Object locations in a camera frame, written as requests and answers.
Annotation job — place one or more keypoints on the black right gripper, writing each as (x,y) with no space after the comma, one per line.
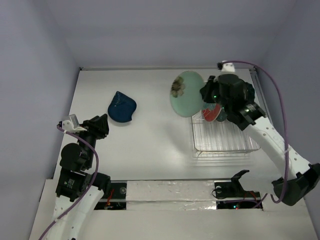
(207,92)

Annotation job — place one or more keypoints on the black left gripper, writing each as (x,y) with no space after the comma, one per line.
(97,125)

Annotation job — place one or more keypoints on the dark blue leaf-shaped plate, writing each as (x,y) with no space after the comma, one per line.
(121,108)

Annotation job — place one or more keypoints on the light green flower plate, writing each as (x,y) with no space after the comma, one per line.
(185,97)

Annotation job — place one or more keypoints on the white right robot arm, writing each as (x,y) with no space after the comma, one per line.
(299,175)

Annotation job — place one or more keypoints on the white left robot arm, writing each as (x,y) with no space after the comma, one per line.
(80,186)

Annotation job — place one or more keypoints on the red and teal floral plate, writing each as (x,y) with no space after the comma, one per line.
(210,111)

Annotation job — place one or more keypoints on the dark teal patterned plate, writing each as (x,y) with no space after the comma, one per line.
(221,117)

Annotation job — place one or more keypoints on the dark green scalloped plate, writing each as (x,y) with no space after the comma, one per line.
(250,92)

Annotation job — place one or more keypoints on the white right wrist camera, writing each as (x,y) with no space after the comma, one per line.
(226,67)

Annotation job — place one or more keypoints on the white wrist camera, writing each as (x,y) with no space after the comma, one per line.
(226,67)
(71,124)

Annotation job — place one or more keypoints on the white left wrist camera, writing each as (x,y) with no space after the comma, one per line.
(71,124)

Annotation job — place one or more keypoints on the wire dish rack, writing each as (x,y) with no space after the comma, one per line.
(214,138)

